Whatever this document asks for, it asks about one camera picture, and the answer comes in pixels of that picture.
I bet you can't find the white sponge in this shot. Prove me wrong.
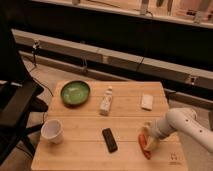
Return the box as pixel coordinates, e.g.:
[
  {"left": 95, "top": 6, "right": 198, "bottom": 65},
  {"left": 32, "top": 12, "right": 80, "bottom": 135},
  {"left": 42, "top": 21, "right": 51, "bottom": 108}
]
[{"left": 141, "top": 94, "right": 153, "bottom": 111}]

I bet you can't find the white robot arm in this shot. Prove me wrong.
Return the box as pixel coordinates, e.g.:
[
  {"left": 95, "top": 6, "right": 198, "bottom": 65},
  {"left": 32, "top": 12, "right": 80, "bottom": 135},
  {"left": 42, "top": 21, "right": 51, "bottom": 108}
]
[{"left": 139, "top": 108, "right": 213, "bottom": 154}]

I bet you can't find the white plastic bottle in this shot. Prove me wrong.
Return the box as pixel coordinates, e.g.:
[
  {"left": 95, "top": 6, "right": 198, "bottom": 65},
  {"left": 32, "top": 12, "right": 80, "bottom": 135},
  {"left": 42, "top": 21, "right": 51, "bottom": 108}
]
[{"left": 100, "top": 86, "right": 113, "bottom": 116}]

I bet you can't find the green bowl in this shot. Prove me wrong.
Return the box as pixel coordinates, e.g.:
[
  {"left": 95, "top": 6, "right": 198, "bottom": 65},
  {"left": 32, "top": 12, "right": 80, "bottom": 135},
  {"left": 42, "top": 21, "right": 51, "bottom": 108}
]
[{"left": 60, "top": 80, "right": 90, "bottom": 106}]

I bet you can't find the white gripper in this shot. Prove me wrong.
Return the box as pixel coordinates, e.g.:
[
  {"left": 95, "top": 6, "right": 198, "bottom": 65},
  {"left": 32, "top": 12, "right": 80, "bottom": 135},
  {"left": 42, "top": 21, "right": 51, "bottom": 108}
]
[{"left": 142, "top": 119, "right": 172, "bottom": 152}]

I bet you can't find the wooden table board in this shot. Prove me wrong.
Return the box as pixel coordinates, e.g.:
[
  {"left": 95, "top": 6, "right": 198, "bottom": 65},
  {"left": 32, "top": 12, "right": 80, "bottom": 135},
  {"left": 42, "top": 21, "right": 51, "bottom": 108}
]
[{"left": 31, "top": 81, "right": 188, "bottom": 171}]

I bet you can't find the black office chair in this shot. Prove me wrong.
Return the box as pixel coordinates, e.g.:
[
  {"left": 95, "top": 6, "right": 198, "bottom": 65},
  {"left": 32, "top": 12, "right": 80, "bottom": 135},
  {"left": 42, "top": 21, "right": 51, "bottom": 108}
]
[{"left": 0, "top": 11, "right": 48, "bottom": 166}]

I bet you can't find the black rectangular block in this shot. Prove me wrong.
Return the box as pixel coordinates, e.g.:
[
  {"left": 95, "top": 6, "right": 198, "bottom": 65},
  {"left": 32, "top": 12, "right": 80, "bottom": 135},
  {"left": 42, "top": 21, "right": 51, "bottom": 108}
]
[{"left": 102, "top": 128, "right": 118, "bottom": 153}]

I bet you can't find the black cable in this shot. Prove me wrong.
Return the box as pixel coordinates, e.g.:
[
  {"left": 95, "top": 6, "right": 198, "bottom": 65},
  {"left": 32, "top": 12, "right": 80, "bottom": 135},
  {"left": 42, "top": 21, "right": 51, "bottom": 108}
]
[{"left": 19, "top": 41, "right": 54, "bottom": 98}]

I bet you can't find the white cup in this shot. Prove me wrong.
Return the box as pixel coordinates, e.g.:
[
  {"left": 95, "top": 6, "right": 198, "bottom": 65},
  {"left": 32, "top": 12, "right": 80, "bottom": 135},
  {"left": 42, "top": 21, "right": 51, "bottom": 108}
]
[{"left": 41, "top": 119, "right": 63, "bottom": 144}]

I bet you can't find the red pepper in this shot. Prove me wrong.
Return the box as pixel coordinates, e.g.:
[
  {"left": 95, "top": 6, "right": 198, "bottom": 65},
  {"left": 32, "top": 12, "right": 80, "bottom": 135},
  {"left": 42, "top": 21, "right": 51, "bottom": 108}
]
[{"left": 138, "top": 133, "right": 151, "bottom": 160}]

